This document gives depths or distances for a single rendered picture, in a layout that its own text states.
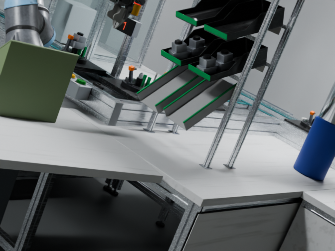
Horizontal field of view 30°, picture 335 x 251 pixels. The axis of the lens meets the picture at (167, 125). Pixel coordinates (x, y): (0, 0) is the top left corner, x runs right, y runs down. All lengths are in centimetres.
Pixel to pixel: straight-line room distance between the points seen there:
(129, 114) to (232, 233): 63
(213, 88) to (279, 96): 345
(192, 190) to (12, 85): 69
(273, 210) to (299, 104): 323
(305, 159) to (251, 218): 63
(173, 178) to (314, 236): 79
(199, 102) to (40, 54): 65
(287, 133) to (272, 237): 97
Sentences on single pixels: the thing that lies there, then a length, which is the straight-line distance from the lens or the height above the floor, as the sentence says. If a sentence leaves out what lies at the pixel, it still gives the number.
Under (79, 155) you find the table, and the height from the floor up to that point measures 86.
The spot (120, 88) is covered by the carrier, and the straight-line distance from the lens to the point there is 267.
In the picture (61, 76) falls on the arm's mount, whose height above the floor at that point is 103.
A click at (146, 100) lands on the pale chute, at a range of 248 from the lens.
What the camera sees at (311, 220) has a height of 77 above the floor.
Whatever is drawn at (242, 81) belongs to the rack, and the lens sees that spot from 236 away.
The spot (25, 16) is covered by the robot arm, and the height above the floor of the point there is 118.
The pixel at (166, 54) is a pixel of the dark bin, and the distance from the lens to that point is 244.
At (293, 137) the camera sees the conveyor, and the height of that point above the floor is 91.
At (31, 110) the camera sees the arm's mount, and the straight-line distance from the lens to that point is 221.
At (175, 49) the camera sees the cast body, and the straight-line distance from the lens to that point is 241.
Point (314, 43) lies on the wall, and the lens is 577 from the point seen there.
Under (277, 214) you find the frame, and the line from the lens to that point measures 263.
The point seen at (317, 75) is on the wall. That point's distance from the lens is 567.
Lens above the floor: 152
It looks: 13 degrees down
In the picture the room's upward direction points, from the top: 22 degrees clockwise
